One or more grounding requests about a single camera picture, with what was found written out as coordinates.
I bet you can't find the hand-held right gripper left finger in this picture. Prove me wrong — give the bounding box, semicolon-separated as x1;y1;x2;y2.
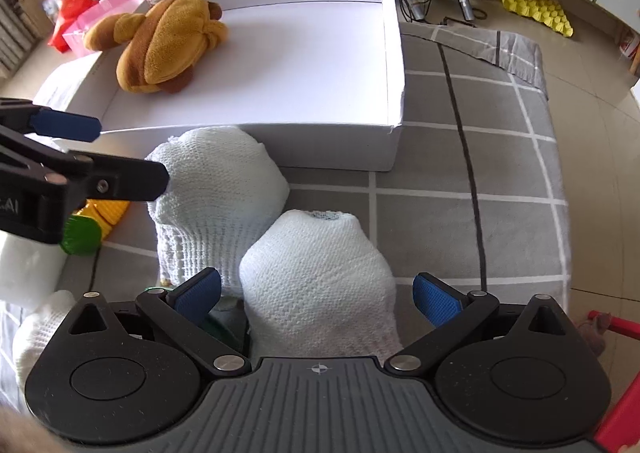
64;267;252;379

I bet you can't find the red plastic bag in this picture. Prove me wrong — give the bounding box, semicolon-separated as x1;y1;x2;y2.
47;0;101;53

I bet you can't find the pink bag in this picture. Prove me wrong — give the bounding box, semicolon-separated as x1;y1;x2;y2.
62;0;165;56

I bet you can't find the brown plush toy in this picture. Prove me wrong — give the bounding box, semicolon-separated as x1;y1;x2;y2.
82;0;230;95

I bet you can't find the white foam block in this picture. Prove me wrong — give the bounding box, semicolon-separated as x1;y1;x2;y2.
0;232;67;308

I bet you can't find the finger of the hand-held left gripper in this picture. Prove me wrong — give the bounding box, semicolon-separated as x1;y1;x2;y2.
0;97;102;143
0;126;171;202

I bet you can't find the yellow egg tray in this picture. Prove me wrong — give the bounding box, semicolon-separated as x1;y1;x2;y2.
497;0;575;38

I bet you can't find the white cardboard box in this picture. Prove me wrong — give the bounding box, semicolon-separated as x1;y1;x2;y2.
35;0;407;174

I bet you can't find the yellow toy corn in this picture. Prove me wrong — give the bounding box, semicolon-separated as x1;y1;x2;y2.
60;200;132;255

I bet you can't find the red chair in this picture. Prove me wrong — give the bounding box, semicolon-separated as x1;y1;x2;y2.
585;310;640;453

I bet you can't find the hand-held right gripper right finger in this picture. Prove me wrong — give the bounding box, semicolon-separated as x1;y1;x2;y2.
384;272;577;376

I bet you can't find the grey checked blanket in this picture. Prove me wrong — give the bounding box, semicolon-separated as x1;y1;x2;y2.
0;23;572;434

